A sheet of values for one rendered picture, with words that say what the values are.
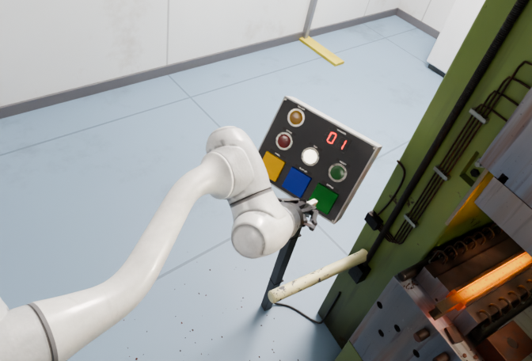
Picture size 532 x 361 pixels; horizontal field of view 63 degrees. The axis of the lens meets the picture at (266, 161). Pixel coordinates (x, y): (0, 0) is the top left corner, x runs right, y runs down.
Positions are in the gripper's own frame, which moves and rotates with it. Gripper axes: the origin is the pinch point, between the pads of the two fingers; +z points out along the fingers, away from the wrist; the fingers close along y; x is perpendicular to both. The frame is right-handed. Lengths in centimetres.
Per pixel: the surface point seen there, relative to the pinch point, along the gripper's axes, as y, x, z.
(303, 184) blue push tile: -7.5, 0.7, 12.6
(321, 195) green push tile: -1.0, 0.8, 12.5
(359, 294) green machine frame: 25, -41, 61
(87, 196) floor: -126, -87, 64
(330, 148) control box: -5.6, 14.9, 13.3
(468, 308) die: 50, -4, 10
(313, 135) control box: -12.2, 15.8, 13.3
